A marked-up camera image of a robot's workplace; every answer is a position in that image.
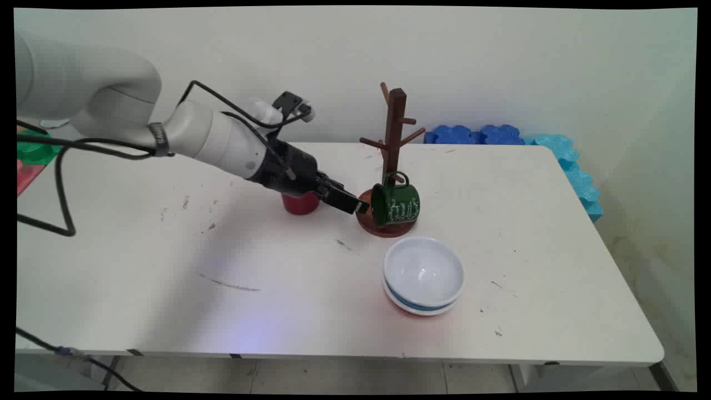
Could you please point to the dark wooden mug tree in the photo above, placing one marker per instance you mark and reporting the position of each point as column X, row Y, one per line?
column 395, row 133

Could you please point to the green enamel mug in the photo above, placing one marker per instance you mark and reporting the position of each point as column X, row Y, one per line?
column 397, row 204

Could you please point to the red enamel mug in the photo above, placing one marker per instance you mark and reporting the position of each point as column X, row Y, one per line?
column 300, row 204

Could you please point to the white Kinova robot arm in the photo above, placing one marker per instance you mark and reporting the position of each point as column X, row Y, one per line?
column 83, row 78

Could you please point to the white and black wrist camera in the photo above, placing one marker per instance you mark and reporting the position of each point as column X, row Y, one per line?
column 278, row 111

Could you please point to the light blue foam mat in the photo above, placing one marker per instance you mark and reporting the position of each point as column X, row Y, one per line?
column 575, row 172

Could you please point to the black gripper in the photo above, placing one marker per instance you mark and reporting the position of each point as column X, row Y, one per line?
column 291, row 169

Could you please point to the white table leg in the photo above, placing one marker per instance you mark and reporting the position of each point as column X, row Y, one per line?
column 100, row 373

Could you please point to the dark metal table leg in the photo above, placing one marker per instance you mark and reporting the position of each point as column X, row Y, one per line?
column 664, row 376

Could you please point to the dark blue foam mat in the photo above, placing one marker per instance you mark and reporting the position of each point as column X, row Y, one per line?
column 472, row 135

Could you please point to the white bowl blue outside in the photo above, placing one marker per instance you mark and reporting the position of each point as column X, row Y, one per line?
column 423, row 271

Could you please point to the red foam mat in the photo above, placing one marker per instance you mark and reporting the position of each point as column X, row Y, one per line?
column 26, row 176

